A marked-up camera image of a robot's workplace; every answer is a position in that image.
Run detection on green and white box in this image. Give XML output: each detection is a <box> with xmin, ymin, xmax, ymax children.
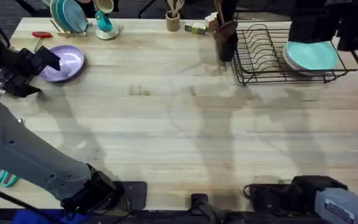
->
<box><xmin>184</xmin><ymin>22</ymin><xmax>208</xmax><ymax>36</ymax></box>

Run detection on black cutlery holder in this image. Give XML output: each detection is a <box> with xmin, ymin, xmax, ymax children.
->
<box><xmin>215</xmin><ymin>30</ymin><xmax>239</xmax><ymax>62</ymax></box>

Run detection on wooden fork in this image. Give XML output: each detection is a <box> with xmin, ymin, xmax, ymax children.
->
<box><xmin>173</xmin><ymin>0</ymin><xmax>185</xmax><ymax>15</ymax></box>

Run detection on black wire dish rack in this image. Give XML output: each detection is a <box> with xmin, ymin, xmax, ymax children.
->
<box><xmin>231</xmin><ymin>24</ymin><xmax>358</xmax><ymax>86</ymax></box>

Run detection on small white box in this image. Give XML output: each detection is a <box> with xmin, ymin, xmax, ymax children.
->
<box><xmin>204</xmin><ymin>12</ymin><xmax>219</xmax><ymax>32</ymax></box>

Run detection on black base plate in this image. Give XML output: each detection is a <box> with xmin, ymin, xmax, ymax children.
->
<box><xmin>116</xmin><ymin>180</ymin><xmax>148</xmax><ymax>212</ymax></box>

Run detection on black cable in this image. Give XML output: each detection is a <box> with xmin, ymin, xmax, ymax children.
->
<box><xmin>0</xmin><ymin>180</ymin><xmax>67</xmax><ymax>220</ymax></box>

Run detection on blue cloth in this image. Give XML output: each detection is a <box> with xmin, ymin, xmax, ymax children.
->
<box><xmin>10</xmin><ymin>208</ymin><xmax>93</xmax><ymax>224</ymax></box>

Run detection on white cup stand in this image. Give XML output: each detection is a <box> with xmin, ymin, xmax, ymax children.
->
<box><xmin>95</xmin><ymin>22</ymin><xmax>121</xmax><ymax>41</ymax></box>

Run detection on teal scissors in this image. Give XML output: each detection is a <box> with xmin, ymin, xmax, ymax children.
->
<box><xmin>0</xmin><ymin>167</ymin><xmax>20</xmax><ymax>189</ymax></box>

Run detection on wooden utensil cup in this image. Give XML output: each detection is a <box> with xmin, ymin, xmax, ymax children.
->
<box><xmin>165</xmin><ymin>11</ymin><xmax>181</xmax><ymax>33</ymax></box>

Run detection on dark wooden spoon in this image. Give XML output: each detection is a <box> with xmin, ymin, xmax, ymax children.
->
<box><xmin>213</xmin><ymin>0</ymin><xmax>239</xmax><ymax>42</ymax></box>

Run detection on black clamp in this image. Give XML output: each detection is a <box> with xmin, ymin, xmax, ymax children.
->
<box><xmin>190</xmin><ymin>193</ymin><xmax>209</xmax><ymax>216</ymax></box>

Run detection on blue plate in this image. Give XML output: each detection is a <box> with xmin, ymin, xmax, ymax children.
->
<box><xmin>62</xmin><ymin>0</ymin><xmax>89</xmax><ymax>34</ymax></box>

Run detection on teal cup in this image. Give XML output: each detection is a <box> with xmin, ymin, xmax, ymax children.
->
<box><xmin>94</xmin><ymin>10</ymin><xmax>114</xmax><ymax>33</ymax></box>

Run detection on wooden peg rack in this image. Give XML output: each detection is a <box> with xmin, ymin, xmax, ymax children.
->
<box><xmin>49</xmin><ymin>19</ymin><xmax>88</xmax><ymax>38</ymax></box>

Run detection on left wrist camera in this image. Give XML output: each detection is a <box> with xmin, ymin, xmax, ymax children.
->
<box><xmin>0</xmin><ymin>70</ymin><xmax>42</xmax><ymax>98</ymax></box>

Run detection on teal plate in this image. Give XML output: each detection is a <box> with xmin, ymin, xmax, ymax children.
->
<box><xmin>49</xmin><ymin>0</ymin><xmax>62</xmax><ymax>27</ymax></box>
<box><xmin>285</xmin><ymin>40</ymin><xmax>339</xmax><ymax>72</ymax></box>
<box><xmin>55</xmin><ymin>0</ymin><xmax>71</xmax><ymax>32</ymax></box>

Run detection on purple plate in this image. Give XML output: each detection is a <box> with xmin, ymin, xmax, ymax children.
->
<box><xmin>39</xmin><ymin>45</ymin><xmax>86</xmax><ymax>83</ymax></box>

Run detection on red handled tool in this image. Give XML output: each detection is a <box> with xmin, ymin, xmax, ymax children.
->
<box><xmin>31</xmin><ymin>30</ymin><xmax>53</xmax><ymax>53</ymax></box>

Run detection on beige cup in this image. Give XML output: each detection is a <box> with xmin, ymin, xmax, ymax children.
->
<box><xmin>93</xmin><ymin>0</ymin><xmax>115</xmax><ymax>14</ymax></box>

